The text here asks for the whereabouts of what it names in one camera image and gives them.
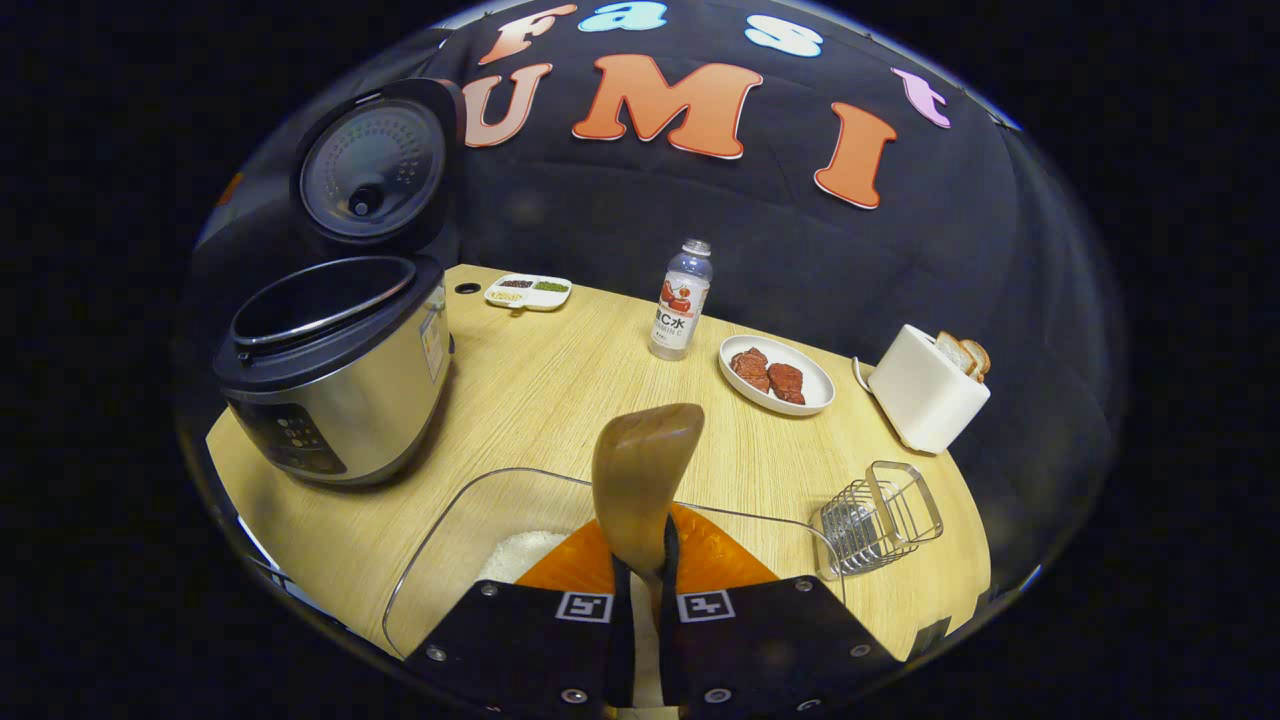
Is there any clear wire chopstick holder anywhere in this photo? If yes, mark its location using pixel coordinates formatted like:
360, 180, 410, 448
810, 460, 945, 582

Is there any wooden spoon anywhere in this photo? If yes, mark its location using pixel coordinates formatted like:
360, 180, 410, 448
592, 403, 706, 601

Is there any clear drink bottle red label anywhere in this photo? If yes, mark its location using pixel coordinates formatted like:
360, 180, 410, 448
649, 239, 715, 363

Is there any white toaster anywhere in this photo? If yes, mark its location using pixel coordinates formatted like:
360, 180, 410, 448
867, 323, 993, 456

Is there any clear plastic container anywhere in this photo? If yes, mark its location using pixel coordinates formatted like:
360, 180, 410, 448
382, 467, 847, 662

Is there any white divided bean dish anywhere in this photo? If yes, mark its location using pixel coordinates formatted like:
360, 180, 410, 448
484, 273, 574, 314

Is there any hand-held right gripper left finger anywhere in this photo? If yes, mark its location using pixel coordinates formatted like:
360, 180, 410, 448
405, 520, 638, 710

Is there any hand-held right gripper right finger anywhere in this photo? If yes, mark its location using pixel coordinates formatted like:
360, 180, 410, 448
658, 503, 902, 710

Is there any white round plate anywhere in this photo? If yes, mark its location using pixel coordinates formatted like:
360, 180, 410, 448
718, 334, 837, 418

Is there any black and silver rice cooker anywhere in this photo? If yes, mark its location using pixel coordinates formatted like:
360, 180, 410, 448
212, 78, 467, 489

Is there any black backdrop cloth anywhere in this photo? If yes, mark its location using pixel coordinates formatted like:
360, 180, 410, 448
180, 0, 1127, 561

